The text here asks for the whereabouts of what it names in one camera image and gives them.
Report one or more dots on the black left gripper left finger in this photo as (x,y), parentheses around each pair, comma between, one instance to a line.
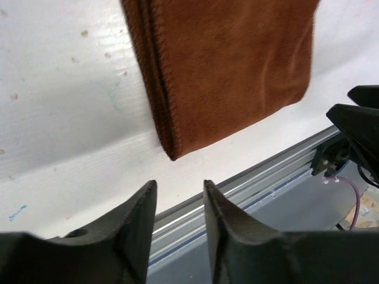
(114,248)

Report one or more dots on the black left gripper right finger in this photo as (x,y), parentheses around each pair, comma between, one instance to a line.
(244,250)

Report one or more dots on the brown towel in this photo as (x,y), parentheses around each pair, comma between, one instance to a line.
(213,68)

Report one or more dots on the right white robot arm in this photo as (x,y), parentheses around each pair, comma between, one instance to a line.
(359,124)

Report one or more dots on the aluminium mounting rail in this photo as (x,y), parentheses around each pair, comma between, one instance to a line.
(181,224)

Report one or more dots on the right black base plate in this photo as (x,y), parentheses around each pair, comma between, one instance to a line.
(331,156)

